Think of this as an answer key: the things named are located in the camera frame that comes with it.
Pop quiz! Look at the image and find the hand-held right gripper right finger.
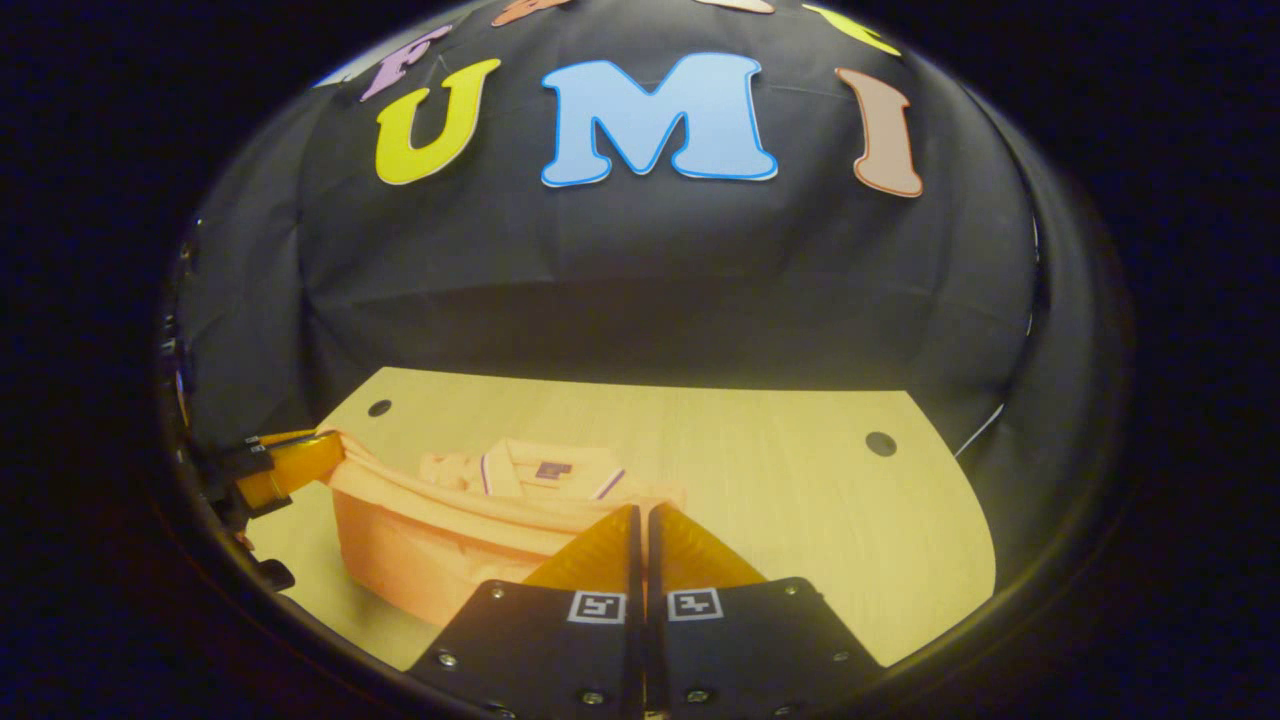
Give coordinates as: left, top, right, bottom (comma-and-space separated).
647, 503, 887, 720

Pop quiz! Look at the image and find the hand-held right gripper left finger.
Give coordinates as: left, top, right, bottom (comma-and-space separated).
405, 503, 643, 720

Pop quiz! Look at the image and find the orange T-shirt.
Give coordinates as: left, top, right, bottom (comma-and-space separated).
318, 428, 691, 629

